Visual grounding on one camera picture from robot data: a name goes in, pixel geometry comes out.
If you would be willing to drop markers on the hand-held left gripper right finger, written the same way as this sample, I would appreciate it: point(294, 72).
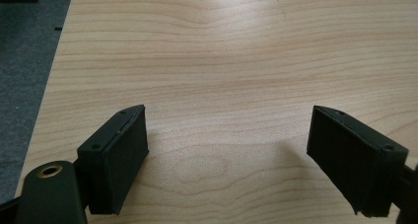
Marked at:
point(348, 158)

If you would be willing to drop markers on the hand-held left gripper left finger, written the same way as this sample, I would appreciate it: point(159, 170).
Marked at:
point(113, 161)

